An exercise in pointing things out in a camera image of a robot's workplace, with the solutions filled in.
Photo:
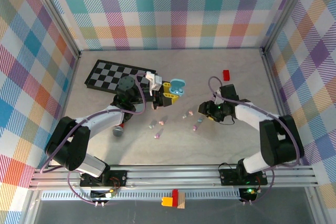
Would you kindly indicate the blue earbud charging case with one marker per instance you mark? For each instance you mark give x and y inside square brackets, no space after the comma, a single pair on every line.
[177,83]

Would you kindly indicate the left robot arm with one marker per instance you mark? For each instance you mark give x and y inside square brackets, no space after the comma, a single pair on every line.
[68,153]

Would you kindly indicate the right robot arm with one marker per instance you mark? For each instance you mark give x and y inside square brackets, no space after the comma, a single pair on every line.
[278,142]

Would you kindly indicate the black white chessboard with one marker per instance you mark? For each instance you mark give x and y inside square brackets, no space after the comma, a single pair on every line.
[105,75]

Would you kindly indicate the red toy brick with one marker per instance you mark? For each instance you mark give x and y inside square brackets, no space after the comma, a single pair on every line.
[226,75]

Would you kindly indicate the red marker with grey cap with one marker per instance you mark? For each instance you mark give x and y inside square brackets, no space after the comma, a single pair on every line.
[118,131]

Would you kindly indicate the small black control board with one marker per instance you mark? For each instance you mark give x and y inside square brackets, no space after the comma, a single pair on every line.
[248,195]
[99,195]

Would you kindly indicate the yellow red tan brick stack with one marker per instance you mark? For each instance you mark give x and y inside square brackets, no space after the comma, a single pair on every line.
[175,197]

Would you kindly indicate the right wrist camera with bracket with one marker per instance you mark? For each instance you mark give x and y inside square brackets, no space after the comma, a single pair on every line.
[215,95]

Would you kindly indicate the aluminium side rail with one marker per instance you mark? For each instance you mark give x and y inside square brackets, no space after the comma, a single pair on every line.
[275,90]
[69,90]

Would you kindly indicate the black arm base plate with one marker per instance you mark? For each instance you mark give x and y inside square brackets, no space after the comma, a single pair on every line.
[228,178]
[118,178]

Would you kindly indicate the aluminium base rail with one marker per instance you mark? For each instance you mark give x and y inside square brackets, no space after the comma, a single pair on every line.
[170,178]

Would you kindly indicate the aluminium frame post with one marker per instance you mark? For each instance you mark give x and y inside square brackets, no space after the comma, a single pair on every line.
[56,11]
[284,11]

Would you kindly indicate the aluminium frame leg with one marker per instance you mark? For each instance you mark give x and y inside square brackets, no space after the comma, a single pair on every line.
[31,208]
[316,208]

